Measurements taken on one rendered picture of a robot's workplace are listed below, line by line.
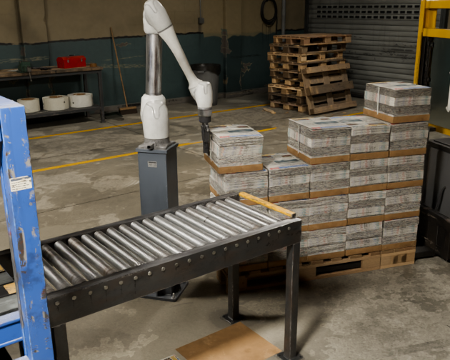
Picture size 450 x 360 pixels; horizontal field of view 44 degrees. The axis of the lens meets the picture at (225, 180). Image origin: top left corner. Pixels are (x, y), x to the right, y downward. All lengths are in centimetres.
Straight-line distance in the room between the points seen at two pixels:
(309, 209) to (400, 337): 97
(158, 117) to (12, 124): 172
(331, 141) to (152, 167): 116
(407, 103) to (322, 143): 65
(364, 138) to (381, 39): 770
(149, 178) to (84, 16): 679
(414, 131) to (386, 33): 743
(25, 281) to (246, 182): 191
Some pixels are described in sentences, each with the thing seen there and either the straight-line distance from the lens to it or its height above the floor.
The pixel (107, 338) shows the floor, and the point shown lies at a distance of 338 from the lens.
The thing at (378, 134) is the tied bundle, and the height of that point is 100.
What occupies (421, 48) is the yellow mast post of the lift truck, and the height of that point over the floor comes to 150.
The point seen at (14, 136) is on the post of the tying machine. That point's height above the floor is 146.
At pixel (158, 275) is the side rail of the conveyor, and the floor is 75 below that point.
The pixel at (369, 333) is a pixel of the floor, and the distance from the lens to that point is 344.
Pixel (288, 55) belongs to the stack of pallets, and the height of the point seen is 98.
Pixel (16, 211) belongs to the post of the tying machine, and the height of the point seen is 123.
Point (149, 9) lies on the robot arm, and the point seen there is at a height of 180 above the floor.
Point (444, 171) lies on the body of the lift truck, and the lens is 457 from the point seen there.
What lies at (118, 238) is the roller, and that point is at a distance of 264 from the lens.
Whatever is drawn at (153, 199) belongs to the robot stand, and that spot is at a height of 68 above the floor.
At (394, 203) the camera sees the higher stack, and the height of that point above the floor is 50.
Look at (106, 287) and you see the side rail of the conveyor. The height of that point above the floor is 78.
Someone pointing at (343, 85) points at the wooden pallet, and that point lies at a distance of 1034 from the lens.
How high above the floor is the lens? 182
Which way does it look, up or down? 17 degrees down
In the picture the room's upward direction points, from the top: straight up
